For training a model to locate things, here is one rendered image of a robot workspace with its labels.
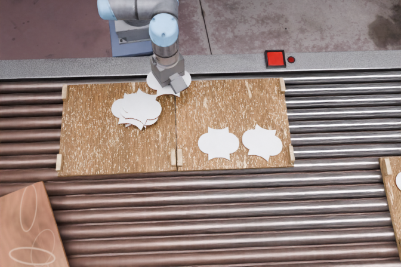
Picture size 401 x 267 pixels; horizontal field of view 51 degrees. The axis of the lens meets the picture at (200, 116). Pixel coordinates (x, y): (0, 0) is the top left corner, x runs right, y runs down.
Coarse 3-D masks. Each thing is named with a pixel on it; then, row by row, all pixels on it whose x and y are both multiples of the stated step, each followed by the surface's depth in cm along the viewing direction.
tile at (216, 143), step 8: (208, 128) 150; (224, 128) 150; (200, 136) 149; (208, 136) 149; (216, 136) 149; (224, 136) 149; (232, 136) 149; (200, 144) 147; (208, 144) 147; (216, 144) 148; (224, 144) 148; (232, 144) 148; (208, 152) 146; (216, 152) 146; (224, 152) 146; (232, 152) 146; (208, 160) 146
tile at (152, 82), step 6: (150, 72) 137; (186, 72) 137; (150, 78) 136; (186, 78) 136; (150, 84) 135; (156, 84) 135; (186, 84) 136; (156, 90) 135; (162, 90) 135; (168, 90) 135
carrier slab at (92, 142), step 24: (72, 96) 155; (96, 96) 155; (120, 96) 155; (168, 96) 156; (72, 120) 151; (96, 120) 151; (168, 120) 152; (72, 144) 147; (96, 144) 148; (120, 144) 148; (144, 144) 148; (168, 144) 148; (72, 168) 144; (96, 168) 144; (120, 168) 144; (144, 168) 145; (168, 168) 145
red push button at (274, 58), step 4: (268, 52) 165; (272, 52) 165; (276, 52) 165; (280, 52) 165; (268, 56) 164; (272, 56) 164; (276, 56) 164; (280, 56) 164; (268, 60) 163; (272, 60) 163; (276, 60) 163; (280, 60) 163; (272, 64) 163; (276, 64) 163; (280, 64) 163
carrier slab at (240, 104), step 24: (192, 96) 156; (216, 96) 156; (240, 96) 156; (264, 96) 156; (192, 120) 152; (216, 120) 152; (240, 120) 152; (264, 120) 153; (192, 144) 148; (240, 144) 149; (288, 144) 149; (192, 168) 145; (216, 168) 145; (240, 168) 146
